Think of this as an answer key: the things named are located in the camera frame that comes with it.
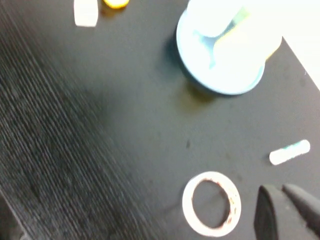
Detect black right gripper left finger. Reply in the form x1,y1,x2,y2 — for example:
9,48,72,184
254,184,319,240

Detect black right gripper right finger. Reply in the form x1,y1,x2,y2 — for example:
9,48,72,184
281,183,320,235

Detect yellow plastic cup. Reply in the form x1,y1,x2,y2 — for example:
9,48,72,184
214,4,284,62

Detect yellow rubber duck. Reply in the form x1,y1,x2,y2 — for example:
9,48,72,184
103,0,131,10

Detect white double-sided tape roll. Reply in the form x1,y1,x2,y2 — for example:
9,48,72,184
181,170,242,238

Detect white cube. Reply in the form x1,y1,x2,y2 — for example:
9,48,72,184
73,0,99,28

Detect white green glue stick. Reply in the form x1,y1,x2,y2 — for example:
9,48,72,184
268,139,312,167

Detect blue cup stand with pegs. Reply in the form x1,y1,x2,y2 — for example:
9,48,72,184
175,0,284,96

